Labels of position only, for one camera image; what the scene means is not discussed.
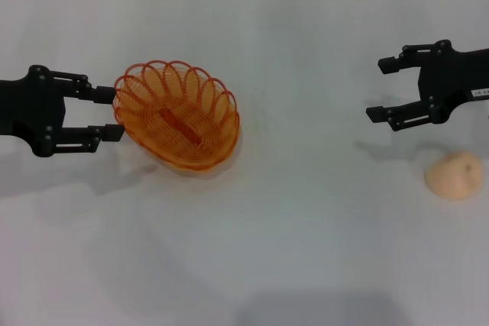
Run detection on pale peach bun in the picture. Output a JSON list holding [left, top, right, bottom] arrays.
[[424, 150, 484, 201]]

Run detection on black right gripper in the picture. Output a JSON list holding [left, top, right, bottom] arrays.
[[365, 39, 489, 134]]

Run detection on orange woven plastic basket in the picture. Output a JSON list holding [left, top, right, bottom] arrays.
[[112, 60, 241, 172]]

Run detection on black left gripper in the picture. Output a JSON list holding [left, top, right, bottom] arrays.
[[0, 65, 125, 158]]

